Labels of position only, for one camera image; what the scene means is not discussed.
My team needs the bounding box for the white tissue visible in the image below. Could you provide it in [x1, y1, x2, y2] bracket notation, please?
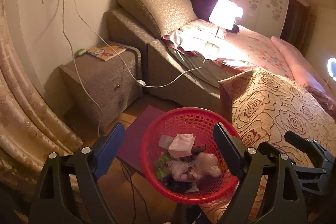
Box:
[158, 134, 195, 159]

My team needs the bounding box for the green snack packet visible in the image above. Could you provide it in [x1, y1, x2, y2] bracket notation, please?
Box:
[153, 152, 171, 179]

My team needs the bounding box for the clear plastic bag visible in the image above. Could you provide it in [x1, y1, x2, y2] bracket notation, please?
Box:
[166, 152, 222, 182]

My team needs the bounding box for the dark brown wrapper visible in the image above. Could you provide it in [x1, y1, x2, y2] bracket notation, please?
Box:
[191, 145, 206, 155]

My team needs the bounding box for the purple floor mat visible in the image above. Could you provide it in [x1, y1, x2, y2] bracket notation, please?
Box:
[116, 105, 164, 177]

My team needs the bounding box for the rose patterned bed cover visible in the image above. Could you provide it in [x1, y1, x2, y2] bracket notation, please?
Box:
[199, 67, 336, 224]

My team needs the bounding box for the beige patterned curtain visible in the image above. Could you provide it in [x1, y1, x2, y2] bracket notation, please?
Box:
[1, 9, 82, 195]

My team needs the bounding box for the brown fabric nightstand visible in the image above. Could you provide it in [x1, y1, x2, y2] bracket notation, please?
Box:
[59, 46, 142, 131]

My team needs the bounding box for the red plastic mesh basket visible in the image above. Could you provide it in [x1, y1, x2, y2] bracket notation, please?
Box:
[140, 107, 238, 205]

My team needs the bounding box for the pink folded duvet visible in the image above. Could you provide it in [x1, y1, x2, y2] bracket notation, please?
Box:
[270, 36, 335, 120]

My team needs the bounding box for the small green object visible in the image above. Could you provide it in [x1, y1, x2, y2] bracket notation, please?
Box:
[74, 49, 87, 58]

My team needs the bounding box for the orange book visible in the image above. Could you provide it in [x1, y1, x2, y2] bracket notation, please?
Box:
[87, 43, 126, 61]

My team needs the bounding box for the pink floral bed sheet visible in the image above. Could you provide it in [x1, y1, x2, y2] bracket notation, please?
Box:
[163, 19, 294, 80]

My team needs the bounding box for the lit white table lamp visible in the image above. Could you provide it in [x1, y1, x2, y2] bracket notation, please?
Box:
[204, 0, 244, 51]

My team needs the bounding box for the dark purple cushion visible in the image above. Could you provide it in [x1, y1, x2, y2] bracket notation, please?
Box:
[191, 0, 240, 34]

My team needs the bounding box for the white lamp cable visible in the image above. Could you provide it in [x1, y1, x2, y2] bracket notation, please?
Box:
[63, 0, 208, 89]

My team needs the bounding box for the white ring light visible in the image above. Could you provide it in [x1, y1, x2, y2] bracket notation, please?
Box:
[327, 57, 336, 81]

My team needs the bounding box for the white charger cable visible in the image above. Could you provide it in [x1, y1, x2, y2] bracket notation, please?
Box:
[59, 0, 104, 138]

